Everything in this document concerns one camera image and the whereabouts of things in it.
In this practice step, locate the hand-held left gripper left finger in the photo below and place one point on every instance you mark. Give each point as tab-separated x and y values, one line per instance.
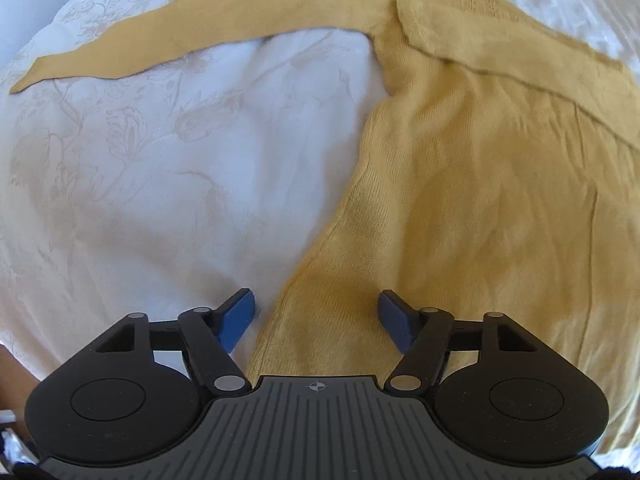
236	319

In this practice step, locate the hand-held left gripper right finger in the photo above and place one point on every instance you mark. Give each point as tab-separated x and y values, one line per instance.
397	321

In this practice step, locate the yellow knit sweater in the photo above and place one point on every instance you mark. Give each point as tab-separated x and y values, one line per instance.
465	185

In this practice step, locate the white floral bedspread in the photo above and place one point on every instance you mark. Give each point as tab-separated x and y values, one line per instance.
165	170

